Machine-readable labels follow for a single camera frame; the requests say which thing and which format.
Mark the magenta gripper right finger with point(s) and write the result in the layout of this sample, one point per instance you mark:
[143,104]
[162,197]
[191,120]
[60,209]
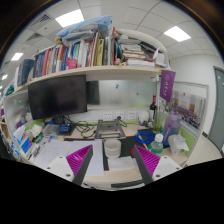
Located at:
[147,163]

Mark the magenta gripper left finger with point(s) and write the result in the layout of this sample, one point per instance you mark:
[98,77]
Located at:
[79,162]

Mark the large purple water jug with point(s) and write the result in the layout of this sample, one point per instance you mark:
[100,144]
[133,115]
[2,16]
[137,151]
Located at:
[171,126]

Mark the clear bottle with white cap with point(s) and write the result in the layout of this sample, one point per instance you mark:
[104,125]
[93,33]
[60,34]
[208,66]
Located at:
[156,146]

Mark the black desk mat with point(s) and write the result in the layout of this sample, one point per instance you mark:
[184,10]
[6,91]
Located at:
[127,147]

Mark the white paper sheets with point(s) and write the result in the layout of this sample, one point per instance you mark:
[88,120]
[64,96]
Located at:
[56,148]

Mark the white folded paper napkin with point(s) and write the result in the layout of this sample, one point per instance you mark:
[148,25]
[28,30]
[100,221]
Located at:
[122,163]

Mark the white crumpled tissue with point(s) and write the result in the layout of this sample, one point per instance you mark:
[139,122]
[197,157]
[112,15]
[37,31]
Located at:
[177,144]

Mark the white paper cup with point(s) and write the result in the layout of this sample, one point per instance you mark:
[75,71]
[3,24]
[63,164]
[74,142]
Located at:
[112,148]

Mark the blue small device box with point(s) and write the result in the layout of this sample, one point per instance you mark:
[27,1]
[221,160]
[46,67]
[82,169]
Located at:
[64,128]

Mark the grey metal laptop stand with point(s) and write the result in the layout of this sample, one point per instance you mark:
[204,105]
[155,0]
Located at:
[109,129]

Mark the dark wine bottle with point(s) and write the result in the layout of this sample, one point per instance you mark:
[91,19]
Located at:
[153,108]

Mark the white power outlet strip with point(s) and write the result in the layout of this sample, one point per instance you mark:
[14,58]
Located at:
[122,115]

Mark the black computer monitor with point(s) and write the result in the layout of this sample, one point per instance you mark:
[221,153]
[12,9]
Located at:
[58,96]

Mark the grey door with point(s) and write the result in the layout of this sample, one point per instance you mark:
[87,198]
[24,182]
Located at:
[216,134]

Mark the group photo poster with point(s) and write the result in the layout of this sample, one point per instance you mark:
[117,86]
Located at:
[189,106]

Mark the purple hanging pennant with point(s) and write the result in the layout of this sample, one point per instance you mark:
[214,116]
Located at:
[166,86]

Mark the stack of flat books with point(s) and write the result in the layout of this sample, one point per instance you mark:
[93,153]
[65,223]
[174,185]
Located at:
[139,53]

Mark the dark blue binder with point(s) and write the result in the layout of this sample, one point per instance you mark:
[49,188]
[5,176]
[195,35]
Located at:
[24,70]

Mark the row of upright books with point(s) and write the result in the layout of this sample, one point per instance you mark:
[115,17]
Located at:
[95,47]

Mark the blue plastic bag on books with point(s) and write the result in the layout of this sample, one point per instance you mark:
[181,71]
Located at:
[86,30]

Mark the white wall shelf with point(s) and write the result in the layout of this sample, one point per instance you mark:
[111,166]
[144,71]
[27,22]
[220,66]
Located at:
[111,72]

